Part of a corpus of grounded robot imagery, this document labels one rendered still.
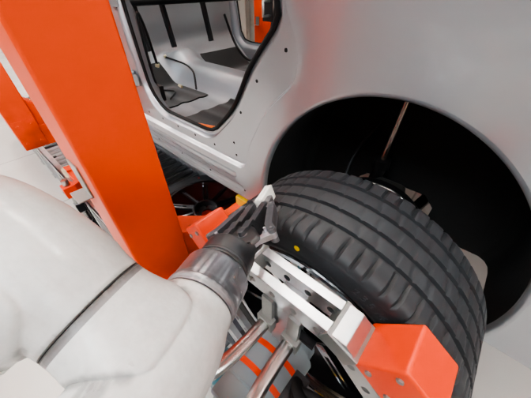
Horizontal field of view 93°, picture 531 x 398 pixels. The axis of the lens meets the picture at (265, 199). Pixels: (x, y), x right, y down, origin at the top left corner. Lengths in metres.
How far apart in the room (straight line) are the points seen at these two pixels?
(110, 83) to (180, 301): 0.47
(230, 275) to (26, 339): 0.17
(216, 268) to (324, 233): 0.21
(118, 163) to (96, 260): 0.43
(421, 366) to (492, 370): 1.54
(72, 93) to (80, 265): 0.40
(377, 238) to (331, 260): 0.09
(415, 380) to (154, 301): 0.30
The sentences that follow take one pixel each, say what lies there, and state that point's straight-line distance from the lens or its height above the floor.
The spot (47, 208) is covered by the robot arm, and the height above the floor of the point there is 1.36.
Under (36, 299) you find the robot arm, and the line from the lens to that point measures 0.25.
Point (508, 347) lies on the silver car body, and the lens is 0.99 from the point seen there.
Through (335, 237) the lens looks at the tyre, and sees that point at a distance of 0.44.
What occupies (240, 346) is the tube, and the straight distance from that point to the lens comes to 0.52.
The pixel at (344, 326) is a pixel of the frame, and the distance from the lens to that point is 0.43.
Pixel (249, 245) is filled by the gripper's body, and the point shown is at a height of 1.23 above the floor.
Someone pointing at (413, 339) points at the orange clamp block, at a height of 1.16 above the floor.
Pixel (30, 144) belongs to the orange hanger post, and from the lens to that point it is 2.67.
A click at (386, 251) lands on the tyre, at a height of 1.17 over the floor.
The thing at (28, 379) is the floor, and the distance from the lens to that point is 1.95.
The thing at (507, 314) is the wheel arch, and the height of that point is 0.88.
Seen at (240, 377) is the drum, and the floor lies 0.92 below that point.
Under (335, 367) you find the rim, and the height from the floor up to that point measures 0.75.
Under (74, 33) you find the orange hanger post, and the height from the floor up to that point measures 1.44.
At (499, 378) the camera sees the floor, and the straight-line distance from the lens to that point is 1.94.
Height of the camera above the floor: 1.50
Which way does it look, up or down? 41 degrees down
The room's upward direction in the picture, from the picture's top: straight up
